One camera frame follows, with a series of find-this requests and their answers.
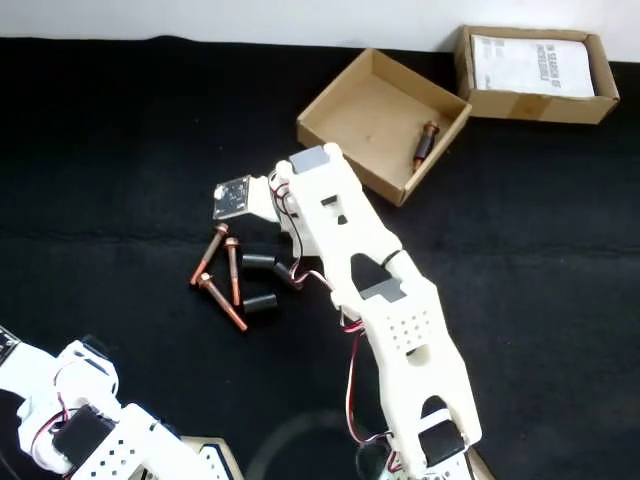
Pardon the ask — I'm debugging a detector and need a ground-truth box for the black sleeve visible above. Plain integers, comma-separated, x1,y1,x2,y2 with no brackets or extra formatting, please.
241,253,280,272
241,294,279,316
272,259,297,290

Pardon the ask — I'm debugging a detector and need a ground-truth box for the open empty-bottomed cardboard box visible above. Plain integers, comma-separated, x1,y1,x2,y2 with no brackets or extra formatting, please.
296,47,473,208

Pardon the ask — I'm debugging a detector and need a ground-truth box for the copper bolt with black sleeve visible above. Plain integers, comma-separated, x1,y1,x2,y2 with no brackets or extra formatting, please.
411,120,442,174

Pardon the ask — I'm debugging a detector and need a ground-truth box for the cardboard box with white booklet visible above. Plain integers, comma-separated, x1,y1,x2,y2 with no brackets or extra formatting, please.
453,24,621,126

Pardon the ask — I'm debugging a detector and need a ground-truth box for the white printed booklet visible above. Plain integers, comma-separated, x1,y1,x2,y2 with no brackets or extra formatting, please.
469,34,598,99

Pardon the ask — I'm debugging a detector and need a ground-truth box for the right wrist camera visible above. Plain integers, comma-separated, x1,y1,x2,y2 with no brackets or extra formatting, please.
213,175,275,224

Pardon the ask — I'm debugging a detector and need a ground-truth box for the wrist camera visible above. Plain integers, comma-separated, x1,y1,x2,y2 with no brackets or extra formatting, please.
213,175,275,224
0,324,21,364

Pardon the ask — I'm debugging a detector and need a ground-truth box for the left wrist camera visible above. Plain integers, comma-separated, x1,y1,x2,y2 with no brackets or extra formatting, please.
0,324,21,364

